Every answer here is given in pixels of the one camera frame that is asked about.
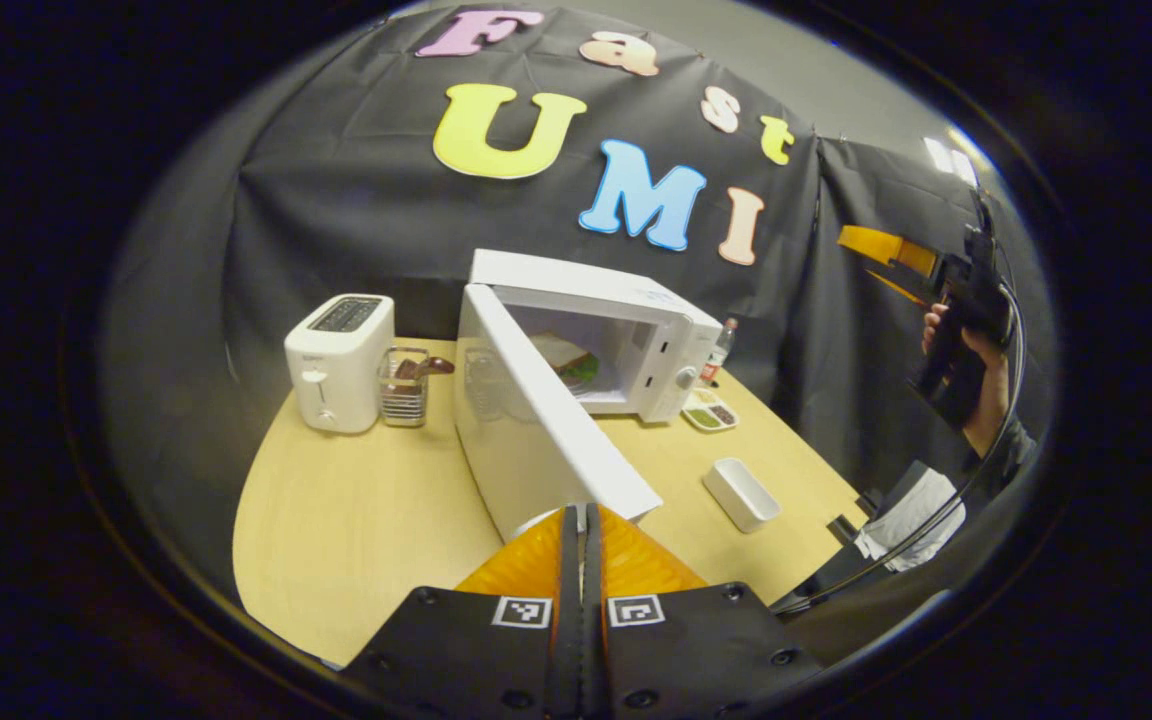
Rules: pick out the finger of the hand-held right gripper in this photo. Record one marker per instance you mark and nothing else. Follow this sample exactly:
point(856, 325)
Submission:
point(916, 288)
point(886, 245)

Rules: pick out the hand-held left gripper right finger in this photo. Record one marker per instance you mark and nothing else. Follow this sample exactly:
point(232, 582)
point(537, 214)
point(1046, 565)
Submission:
point(596, 620)

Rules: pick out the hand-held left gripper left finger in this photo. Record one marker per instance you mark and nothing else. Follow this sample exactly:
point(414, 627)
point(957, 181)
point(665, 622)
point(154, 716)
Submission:
point(566, 620)

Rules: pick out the white microwave oven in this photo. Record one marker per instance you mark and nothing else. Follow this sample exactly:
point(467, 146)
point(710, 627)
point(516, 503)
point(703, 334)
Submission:
point(536, 450)

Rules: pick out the lettuce sandwich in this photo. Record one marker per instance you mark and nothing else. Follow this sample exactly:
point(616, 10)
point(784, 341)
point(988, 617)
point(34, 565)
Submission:
point(566, 360)

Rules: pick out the small ceiling light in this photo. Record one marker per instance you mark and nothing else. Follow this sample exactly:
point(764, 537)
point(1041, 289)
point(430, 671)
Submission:
point(951, 160)

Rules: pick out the white rectangular tray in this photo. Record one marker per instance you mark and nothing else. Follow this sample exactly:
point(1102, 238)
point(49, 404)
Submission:
point(741, 495)

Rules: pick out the clear water bottle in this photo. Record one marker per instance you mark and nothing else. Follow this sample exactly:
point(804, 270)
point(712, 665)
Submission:
point(718, 355)

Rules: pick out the white cloth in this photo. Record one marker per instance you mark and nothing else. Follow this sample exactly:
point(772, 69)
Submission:
point(911, 520)

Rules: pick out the divided dish of beans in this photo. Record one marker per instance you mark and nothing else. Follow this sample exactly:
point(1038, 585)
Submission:
point(711, 412)

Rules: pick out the white toaster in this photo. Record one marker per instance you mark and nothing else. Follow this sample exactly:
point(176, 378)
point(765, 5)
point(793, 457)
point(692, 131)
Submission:
point(336, 370)

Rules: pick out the black backdrop cloth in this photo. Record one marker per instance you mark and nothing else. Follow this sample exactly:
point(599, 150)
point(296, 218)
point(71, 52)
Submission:
point(336, 200)

